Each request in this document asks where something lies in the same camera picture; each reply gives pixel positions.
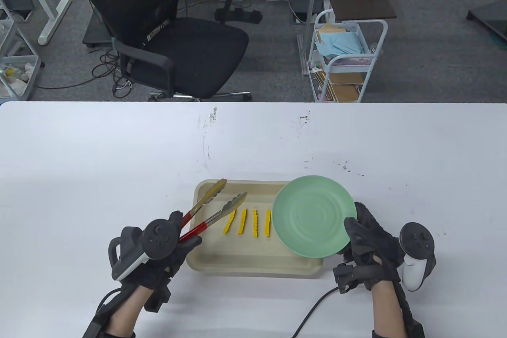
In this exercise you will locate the person's right hand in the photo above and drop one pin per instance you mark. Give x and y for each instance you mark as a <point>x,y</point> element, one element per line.
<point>372,251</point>

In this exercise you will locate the person's left hand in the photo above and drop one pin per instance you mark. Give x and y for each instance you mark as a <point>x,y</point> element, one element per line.
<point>170,270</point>

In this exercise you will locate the cream baking tray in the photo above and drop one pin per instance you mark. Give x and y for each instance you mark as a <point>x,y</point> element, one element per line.
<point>214,254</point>

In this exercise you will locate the green plate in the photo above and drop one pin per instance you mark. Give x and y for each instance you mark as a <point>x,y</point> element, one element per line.
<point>313,215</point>

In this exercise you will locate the yellow crinkle-cut fries stick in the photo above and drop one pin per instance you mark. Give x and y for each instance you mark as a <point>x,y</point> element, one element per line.
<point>255,223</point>
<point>229,222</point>
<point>267,225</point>
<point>242,221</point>

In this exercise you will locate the person's left forearm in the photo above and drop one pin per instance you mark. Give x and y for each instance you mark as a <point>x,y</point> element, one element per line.
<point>126,314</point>

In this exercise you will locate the person's right forearm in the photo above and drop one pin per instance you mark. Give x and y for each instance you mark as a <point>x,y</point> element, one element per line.
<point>388,310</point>

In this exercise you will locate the black left glove sensor module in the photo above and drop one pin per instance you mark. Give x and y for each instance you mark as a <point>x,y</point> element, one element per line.
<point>157,299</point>

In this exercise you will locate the black glove sensor module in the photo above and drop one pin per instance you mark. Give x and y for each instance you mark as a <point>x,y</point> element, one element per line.
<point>157,299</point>
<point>344,276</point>

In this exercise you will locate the black white left hand controller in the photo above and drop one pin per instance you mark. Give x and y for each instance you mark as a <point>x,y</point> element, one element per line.
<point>158,239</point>

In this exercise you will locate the black white hand controller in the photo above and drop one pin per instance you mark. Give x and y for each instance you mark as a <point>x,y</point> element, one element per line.
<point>158,239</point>
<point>416,241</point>

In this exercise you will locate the black right glove sensor module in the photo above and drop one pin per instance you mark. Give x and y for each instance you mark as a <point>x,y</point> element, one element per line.
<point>344,276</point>

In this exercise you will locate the black white right hand controller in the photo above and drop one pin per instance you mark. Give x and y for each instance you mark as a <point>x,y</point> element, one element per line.
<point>416,241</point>

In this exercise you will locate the black right wrist sensor box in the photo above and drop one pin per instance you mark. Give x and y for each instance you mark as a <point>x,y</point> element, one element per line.
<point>416,328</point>

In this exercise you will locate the black wrist sensor box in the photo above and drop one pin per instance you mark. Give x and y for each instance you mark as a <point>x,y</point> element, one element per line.
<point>416,328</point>
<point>97,328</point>

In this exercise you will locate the black left wrist sensor box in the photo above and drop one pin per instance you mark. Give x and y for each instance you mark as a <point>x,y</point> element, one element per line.
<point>97,328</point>

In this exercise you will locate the brown cardboard pieces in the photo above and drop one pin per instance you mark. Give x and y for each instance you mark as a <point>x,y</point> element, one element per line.
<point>344,92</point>

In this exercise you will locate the white rolling cart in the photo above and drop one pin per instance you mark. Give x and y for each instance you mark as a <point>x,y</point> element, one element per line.
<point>369,70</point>

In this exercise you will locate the blue paper sheets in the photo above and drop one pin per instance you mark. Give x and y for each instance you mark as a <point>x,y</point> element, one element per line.
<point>340,42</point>

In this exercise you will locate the black mesh office chair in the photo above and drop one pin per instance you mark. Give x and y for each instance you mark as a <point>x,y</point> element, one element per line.
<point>190,48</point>

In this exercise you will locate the white storage bin cart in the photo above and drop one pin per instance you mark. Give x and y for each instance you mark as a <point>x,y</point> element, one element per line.
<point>23,80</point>

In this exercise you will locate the black floor stand base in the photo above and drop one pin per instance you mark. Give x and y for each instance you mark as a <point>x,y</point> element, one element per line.
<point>95,33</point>

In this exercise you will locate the black floor platform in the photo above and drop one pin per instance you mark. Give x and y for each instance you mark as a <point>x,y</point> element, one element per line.
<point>493,17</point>

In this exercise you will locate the black power strip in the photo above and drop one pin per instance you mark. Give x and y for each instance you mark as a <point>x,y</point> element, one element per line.
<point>241,15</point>

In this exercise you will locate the white desk leg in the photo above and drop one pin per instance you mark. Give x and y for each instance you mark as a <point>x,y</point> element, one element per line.
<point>55,17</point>

